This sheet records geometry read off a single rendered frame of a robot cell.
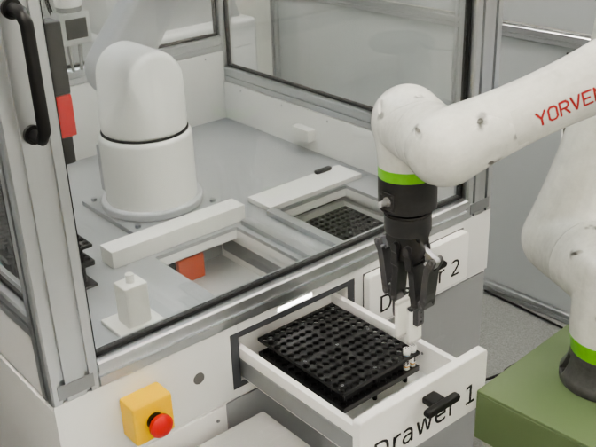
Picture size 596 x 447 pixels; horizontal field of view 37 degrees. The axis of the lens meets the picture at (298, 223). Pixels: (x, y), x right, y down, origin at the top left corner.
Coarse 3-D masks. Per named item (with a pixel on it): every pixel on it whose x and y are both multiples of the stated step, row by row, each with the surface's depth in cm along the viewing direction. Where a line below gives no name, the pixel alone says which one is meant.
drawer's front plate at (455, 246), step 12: (444, 240) 181; (456, 240) 182; (468, 240) 185; (444, 252) 181; (456, 252) 184; (456, 264) 185; (372, 276) 168; (444, 276) 184; (456, 276) 186; (372, 288) 169; (372, 300) 171; (384, 300) 173; (372, 312) 172; (384, 312) 174
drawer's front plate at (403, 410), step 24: (456, 360) 142; (480, 360) 145; (432, 384) 138; (456, 384) 142; (480, 384) 147; (384, 408) 132; (408, 408) 136; (456, 408) 145; (360, 432) 129; (384, 432) 133; (408, 432) 138; (432, 432) 142
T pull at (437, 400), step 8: (432, 392) 138; (456, 392) 138; (424, 400) 137; (432, 400) 136; (440, 400) 136; (448, 400) 136; (456, 400) 137; (432, 408) 134; (440, 408) 135; (432, 416) 134
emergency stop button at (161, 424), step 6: (162, 414) 138; (168, 414) 139; (156, 420) 137; (162, 420) 137; (168, 420) 138; (150, 426) 137; (156, 426) 137; (162, 426) 137; (168, 426) 138; (150, 432) 137; (156, 432) 137; (162, 432) 138; (168, 432) 139
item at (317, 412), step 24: (360, 312) 164; (240, 360) 154; (264, 360) 150; (432, 360) 152; (264, 384) 150; (288, 384) 145; (288, 408) 147; (312, 408) 141; (336, 408) 138; (360, 408) 147; (336, 432) 137
